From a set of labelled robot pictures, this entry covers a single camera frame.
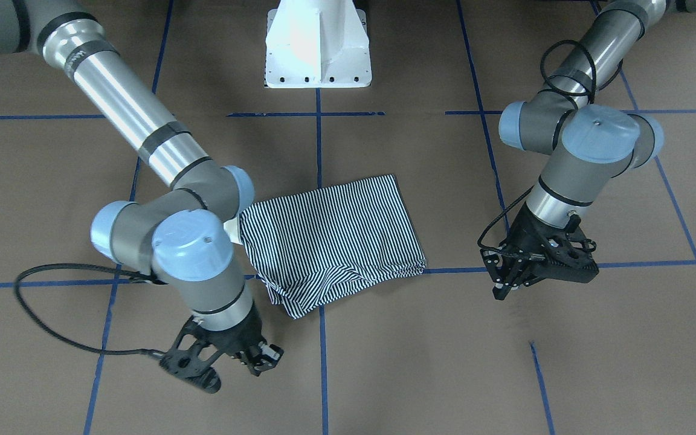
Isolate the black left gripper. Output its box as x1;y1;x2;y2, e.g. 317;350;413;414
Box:
480;205;599;301

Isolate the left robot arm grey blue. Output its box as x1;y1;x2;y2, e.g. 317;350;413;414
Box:
478;1;669;300

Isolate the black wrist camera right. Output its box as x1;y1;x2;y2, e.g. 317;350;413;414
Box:
158;316;221;394

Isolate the navy white striped polo shirt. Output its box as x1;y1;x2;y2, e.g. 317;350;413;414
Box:
237;174;428;319

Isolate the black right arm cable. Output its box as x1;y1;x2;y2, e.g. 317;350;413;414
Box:
14;263;164;357

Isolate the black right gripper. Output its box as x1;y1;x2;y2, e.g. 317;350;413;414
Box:
194;303;284;376

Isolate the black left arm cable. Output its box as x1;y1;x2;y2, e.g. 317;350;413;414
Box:
478;40;598;248

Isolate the brown table cover mat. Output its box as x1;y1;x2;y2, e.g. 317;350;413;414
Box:
0;1;696;434

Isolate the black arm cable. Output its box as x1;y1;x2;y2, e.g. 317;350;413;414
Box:
478;40;598;248
14;263;164;357

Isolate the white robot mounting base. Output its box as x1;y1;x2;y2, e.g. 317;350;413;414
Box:
263;1;373;89

